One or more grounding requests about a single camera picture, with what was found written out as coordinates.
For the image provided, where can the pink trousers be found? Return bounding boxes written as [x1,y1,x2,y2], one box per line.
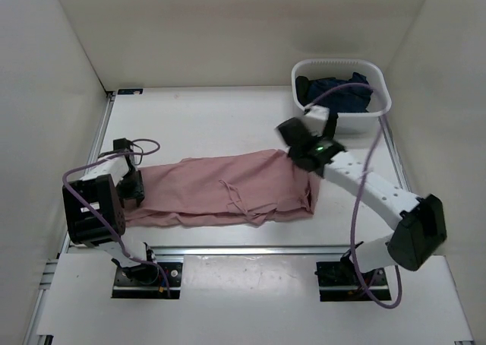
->
[125,149,320,227]

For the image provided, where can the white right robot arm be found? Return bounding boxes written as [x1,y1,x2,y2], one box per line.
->
[276,118,447,284]

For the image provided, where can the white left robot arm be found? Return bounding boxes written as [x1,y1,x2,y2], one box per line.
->
[62,138,162,285]

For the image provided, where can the dark blue trousers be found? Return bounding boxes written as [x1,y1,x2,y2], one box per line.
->
[309,72,373,113]

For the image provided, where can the black trousers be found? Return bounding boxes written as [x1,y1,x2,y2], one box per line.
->
[295,76,338,138]

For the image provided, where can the white plastic basket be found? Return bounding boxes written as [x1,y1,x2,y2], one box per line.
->
[291,59,392,134]

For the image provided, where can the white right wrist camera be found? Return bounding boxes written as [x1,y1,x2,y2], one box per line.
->
[302,106,330,135]

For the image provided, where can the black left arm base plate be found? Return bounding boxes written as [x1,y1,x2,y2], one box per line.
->
[112,261,183,300]

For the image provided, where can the aluminium table edge rail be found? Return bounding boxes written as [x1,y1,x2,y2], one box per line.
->
[41,245,430,262]

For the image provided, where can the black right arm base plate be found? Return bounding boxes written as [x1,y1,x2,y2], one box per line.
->
[314,261,391,302]

